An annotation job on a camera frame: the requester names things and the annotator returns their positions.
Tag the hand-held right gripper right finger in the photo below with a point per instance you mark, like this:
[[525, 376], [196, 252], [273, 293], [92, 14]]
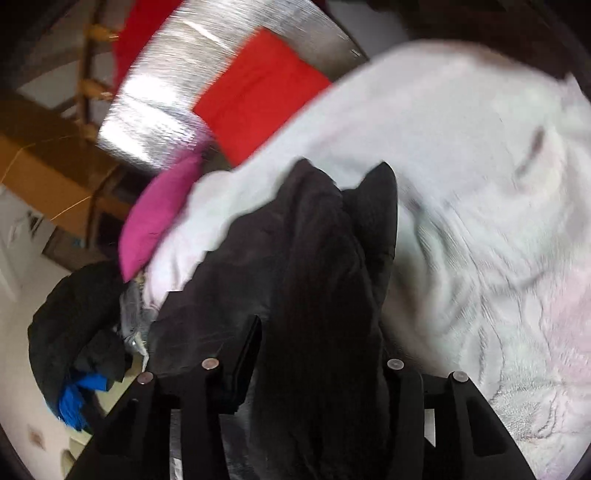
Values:
[[406, 392]]

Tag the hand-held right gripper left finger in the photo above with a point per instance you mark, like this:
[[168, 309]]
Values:
[[247, 355]]

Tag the black jacket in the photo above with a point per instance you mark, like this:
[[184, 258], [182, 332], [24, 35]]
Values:
[[318, 300]]

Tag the dark clothes pile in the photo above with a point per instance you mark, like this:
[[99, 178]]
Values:
[[78, 323]]

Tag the magenta cloth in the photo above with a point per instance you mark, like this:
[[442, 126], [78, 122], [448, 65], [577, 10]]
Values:
[[154, 217]]

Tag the blue cloth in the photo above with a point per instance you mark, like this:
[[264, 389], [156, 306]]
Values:
[[76, 397]]

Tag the white fluffy blanket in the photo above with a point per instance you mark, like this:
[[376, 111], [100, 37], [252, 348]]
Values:
[[461, 184]]

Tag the red folded cloth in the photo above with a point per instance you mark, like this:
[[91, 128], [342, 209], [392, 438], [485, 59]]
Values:
[[258, 92]]

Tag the wooden cabinet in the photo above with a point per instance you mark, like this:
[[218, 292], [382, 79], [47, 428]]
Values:
[[51, 175]]

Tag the silver foil mat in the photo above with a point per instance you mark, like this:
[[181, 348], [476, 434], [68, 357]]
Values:
[[184, 92]]

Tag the wooden headboard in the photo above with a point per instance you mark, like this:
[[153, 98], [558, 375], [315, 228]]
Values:
[[92, 83]]

